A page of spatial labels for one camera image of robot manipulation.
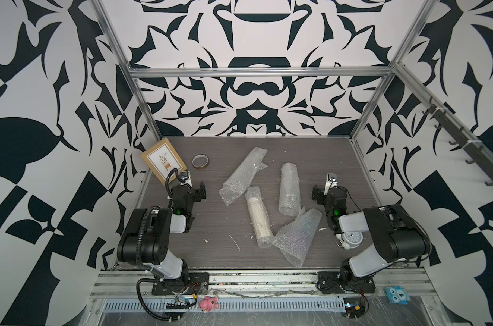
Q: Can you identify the wooden framed picture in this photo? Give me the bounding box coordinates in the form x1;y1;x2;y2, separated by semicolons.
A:
141;138;187;185

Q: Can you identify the white slotted cable duct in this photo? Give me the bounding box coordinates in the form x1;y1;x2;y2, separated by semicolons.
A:
103;297;346;313

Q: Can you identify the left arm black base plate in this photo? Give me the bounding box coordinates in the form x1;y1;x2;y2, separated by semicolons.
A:
151;272;210;296

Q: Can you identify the left green circuit board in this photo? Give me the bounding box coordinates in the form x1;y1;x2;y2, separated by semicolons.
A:
165;296;198;311

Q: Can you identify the white alarm clock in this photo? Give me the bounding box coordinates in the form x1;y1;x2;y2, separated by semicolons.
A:
336;232;363;250

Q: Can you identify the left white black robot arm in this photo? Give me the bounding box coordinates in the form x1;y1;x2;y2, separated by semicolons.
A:
117;183;207;286

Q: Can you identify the black hook rail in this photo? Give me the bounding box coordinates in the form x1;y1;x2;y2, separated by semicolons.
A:
423;96;493;187

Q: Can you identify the bubble wrap sheet around vase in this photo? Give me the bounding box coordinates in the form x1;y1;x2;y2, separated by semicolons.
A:
279;162;301;217

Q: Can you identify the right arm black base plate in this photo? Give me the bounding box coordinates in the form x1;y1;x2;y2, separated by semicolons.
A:
316;271;375;294

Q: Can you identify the white vase in bubble wrap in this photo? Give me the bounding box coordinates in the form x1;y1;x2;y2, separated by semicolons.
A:
245;187;274;249

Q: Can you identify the pink pig toy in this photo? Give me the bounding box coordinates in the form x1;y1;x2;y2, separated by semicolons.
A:
198;296;219;312

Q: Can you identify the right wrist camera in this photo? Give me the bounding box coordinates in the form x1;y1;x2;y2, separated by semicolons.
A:
325;173;338;189

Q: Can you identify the brown tape roll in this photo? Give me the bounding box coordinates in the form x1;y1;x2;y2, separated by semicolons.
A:
191;154;210;169

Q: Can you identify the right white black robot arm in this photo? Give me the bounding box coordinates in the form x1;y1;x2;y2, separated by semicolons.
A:
312;186;431;283

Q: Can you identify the iridescent bubble wrap bundle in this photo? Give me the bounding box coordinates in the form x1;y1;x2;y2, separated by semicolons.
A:
273;208;322;268

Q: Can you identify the right circuit board with led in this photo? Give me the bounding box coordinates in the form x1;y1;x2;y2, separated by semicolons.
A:
343;298;369;320

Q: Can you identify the blue owl toy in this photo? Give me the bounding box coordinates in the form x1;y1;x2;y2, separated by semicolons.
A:
384;286;410;305

